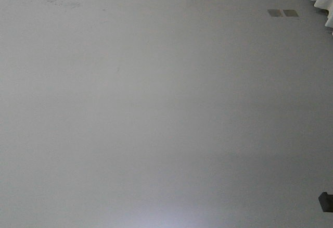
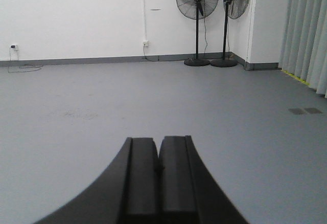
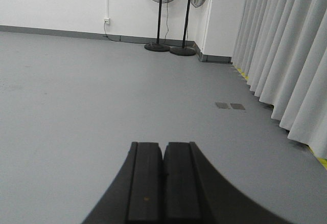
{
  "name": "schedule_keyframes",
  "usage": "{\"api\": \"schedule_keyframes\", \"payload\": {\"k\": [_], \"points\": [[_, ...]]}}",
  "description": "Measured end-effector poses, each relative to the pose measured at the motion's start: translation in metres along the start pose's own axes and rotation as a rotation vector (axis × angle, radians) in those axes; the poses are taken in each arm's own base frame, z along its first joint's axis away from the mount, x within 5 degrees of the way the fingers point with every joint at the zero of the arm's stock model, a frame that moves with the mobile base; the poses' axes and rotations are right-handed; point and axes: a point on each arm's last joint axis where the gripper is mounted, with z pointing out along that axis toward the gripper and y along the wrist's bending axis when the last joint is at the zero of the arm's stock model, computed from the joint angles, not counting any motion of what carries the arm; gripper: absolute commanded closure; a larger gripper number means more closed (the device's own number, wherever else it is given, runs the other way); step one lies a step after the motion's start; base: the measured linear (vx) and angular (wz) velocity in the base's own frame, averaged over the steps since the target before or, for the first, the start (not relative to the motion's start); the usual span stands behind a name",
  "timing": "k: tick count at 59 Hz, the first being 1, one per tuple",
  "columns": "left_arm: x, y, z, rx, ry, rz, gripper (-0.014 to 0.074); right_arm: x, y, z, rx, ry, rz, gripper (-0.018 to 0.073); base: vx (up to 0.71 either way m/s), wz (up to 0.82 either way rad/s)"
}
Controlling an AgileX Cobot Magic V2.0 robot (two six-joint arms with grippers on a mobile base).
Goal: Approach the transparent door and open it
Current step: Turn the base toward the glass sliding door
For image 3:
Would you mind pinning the white wall power socket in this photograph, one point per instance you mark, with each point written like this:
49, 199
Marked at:
106, 21

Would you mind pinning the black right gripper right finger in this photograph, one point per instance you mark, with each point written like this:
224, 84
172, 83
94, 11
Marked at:
195, 192

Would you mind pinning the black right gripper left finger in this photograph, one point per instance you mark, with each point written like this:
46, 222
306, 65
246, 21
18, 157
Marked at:
136, 194

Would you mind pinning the white pleated curtain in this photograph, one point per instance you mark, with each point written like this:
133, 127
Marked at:
281, 49

